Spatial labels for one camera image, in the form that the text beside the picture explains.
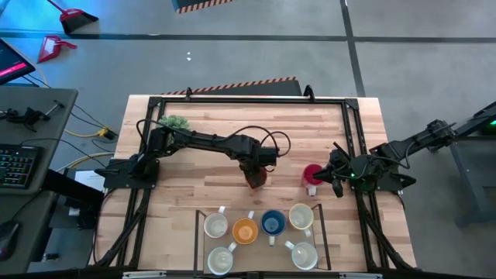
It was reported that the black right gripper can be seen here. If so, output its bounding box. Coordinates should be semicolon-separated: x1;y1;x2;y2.
314;153;374;187

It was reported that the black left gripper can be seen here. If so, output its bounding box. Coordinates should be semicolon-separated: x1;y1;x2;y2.
232;134;278;189

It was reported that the terracotta orange mug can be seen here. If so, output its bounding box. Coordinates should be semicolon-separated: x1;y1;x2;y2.
244;166;269;191

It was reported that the red mug with white handle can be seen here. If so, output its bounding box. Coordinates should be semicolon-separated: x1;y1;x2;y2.
301;163;325;197

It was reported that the red swirl patterned cream mug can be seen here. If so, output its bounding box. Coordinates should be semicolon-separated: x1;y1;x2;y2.
288;202;315;238

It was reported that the blue mug with white handle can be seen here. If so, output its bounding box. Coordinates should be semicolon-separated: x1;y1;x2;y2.
260;208;288;247

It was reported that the yellow mug with white handle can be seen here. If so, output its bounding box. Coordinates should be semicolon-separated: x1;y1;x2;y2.
231;210;260;246

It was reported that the grey ikat patterned white mug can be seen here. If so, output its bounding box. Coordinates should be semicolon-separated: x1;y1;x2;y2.
202;205;230;239

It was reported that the grey-white mug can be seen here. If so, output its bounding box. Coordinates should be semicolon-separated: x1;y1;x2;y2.
206;242;238;277

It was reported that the black ramp with hazard stripes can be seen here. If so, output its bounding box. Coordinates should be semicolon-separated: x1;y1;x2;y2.
160;76;303;97

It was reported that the green plant with white pot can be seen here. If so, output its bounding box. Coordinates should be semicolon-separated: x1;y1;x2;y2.
157;114;191;132

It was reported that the dark metal table stand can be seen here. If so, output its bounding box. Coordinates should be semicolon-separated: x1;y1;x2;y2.
425;99;496;226

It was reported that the white paper sheet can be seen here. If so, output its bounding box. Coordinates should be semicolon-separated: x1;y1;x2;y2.
73;169;106;193

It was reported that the black box with green light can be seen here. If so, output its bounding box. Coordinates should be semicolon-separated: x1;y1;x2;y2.
480;115;496;136

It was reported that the black box with hazard stripes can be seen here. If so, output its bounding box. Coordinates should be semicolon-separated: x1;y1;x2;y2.
171;0;237;15

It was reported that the grey desk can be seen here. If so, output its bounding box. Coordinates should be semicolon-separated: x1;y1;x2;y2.
0;85;79;275

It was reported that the black clamp tool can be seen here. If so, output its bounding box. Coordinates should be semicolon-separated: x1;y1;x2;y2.
0;99;66;133

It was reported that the red broom with black bristles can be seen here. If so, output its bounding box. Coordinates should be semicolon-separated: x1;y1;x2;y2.
46;0;100;35

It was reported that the backlit black keyboard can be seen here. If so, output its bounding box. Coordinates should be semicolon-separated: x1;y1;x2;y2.
0;143;44;191

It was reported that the red dustpan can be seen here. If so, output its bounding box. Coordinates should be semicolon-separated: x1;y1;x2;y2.
36;34;78;64

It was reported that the black computer mouse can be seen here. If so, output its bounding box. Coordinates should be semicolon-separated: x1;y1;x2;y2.
0;220;20;263

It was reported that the black computer monitor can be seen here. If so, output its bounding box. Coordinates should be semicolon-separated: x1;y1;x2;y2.
0;37;36;86

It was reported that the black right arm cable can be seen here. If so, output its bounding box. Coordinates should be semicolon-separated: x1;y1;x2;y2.
332;141;412;183

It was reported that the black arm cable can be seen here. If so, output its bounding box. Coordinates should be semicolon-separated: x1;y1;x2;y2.
135;118;292;174
332;141;412;183

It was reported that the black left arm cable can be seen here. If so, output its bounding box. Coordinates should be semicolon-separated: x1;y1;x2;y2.
135;118;292;174

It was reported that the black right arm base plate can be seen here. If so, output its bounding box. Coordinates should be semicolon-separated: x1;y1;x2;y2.
346;159;418;193

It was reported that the black aluminium table frame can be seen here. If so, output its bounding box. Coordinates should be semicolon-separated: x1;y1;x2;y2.
88;95;418;272

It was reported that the white metal bracket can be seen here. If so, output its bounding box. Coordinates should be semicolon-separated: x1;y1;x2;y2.
122;270;167;279
339;272;384;279

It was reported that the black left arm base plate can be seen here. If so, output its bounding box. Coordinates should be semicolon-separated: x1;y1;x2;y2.
94;158;160;190

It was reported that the pale yellow cable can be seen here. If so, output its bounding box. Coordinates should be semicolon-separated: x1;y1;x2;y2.
56;151;115;172

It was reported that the thin black floor cable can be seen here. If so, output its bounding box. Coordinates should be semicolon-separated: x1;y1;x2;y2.
21;73;119;156

